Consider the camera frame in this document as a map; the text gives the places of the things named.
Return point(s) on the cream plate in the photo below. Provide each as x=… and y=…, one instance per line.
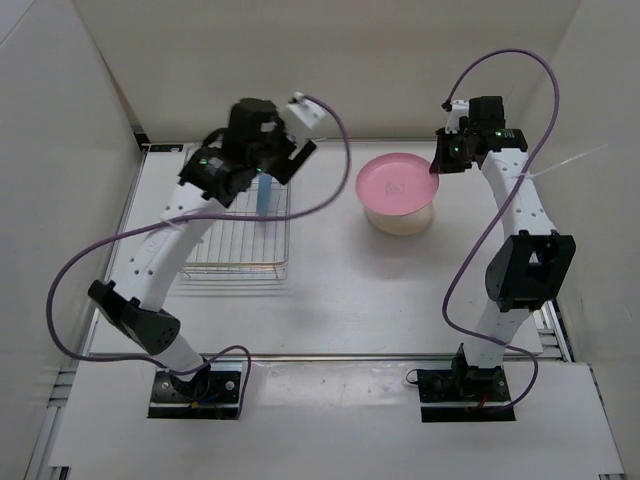
x=402, y=225

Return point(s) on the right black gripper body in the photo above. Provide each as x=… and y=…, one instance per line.
x=453, y=155

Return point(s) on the pink plate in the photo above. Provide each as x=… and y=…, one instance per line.
x=396, y=184

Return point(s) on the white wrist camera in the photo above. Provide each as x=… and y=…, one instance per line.
x=456, y=110
x=301, y=117

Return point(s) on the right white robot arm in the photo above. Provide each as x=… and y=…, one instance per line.
x=486, y=131

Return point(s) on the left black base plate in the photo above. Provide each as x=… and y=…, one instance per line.
x=215, y=396

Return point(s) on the metal wire dish rack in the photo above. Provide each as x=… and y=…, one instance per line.
x=252, y=251

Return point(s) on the blue plate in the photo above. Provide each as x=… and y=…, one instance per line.
x=263, y=194

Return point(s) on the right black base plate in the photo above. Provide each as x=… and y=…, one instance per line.
x=446, y=397

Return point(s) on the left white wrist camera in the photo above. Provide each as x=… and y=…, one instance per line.
x=301, y=117

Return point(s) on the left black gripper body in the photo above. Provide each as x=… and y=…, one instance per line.
x=273, y=157

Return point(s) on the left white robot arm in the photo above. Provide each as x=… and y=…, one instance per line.
x=259, y=137

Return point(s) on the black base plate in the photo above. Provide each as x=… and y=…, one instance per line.
x=215, y=396
x=446, y=397

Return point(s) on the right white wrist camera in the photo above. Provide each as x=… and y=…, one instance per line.
x=456, y=110

